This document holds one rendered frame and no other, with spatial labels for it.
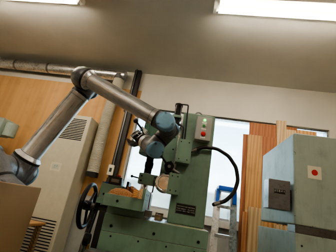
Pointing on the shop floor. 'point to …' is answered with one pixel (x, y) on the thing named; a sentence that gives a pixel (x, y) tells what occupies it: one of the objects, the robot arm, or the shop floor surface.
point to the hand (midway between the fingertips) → (136, 136)
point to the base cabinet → (138, 244)
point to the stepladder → (229, 221)
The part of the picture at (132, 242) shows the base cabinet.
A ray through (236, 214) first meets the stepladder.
